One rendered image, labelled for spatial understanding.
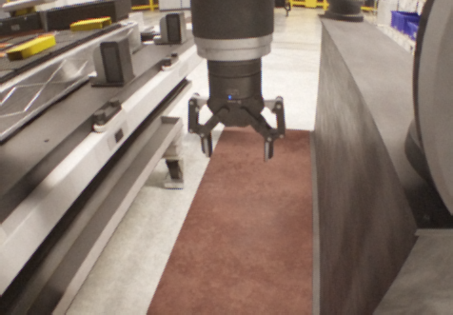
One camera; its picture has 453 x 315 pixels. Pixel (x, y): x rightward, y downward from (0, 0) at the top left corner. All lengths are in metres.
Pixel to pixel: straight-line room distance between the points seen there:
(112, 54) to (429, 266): 0.88
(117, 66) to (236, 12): 0.59
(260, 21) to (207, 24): 0.06
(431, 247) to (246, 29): 0.40
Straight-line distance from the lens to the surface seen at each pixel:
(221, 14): 0.35
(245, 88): 0.40
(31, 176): 0.63
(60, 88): 0.92
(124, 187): 1.31
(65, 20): 1.62
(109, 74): 0.91
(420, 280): 0.56
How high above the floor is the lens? 1.16
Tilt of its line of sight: 33 degrees down
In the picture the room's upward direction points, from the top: 2 degrees counter-clockwise
